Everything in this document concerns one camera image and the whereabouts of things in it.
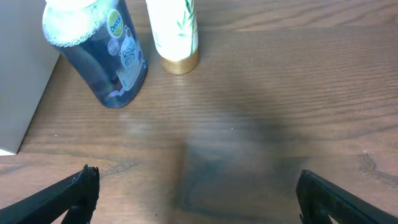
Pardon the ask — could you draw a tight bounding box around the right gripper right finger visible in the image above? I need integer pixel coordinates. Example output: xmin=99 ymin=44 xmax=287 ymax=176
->
xmin=296 ymin=170 xmax=397 ymax=224

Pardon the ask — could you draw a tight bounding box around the white box with pink interior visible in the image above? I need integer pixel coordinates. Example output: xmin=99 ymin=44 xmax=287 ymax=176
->
xmin=1 ymin=0 xmax=59 ymax=156

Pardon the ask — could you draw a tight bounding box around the white lotion tube gold cap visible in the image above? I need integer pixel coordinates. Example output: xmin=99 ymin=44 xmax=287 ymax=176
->
xmin=146 ymin=0 xmax=199 ymax=74

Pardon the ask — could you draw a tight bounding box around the clear foam soap pump bottle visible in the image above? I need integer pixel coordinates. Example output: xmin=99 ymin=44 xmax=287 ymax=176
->
xmin=42 ymin=0 xmax=147 ymax=108

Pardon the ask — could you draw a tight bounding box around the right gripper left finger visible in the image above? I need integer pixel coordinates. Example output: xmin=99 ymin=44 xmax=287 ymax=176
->
xmin=1 ymin=165 xmax=100 ymax=224

